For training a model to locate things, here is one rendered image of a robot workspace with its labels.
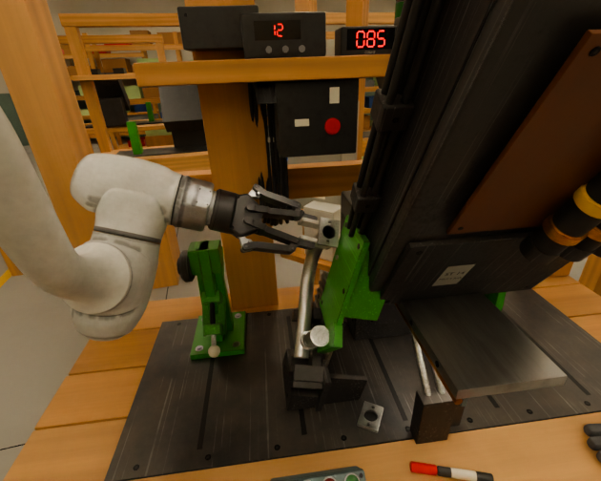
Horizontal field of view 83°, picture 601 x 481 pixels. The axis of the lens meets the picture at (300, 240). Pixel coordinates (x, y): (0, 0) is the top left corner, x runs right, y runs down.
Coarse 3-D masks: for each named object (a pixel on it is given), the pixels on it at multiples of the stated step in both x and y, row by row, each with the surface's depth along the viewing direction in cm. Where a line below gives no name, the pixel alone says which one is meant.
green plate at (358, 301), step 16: (352, 240) 58; (368, 240) 54; (352, 256) 57; (368, 256) 56; (336, 272) 64; (352, 272) 56; (336, 288) 63; (352, 288) 57; (368, 288) 59; (320, 304) 71; (336, 304) 62; (352, 304) 60; (368, 304) 61; (336, 320) 60
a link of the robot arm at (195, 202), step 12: (192, 180) 57; (204, 180) 59; (180, 192) 55; (192, 192) 55; (204, 192) 56; (216, 192) 59; (180, 204) 55; (192, 204) 55; (204, 204) 56; (180, 216) 55; (192, 216) 56; (204, 216) 56; (192, 228) 58
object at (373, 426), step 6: (366, 402) 69; (366, 408) 68; (372, 408) 68; (378, 408) 68; (360, 414) 67; (378, 414) 67; (360, 420) 66; (366, 420) 66; (378, 420) 66; (360, 426) 65; (366, 426) 65; (372, 426) 65; (378, 426) 64
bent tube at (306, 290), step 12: (324, 228) 67; (336, 228) 65; (324, 240) 64; (336, 240) 64; (312, 252) 72; (312, 264) 74; (312, 276) 75; (300, 288) 74; (312, 288) 74; (300, 300) 73; (312, 300) 74; (300, 312) 72; (300, 324) 70; (300, 336) 70; (300, 348) 68
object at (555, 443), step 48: (480, 432) 63; (528, 432) 63; (576, 432) 63; (144, 480) 58; (192, 480) 58; (240, 480) 57; (384, 480) 57; (432, 480) 56; (528, 480) 56; (576, 480) 56
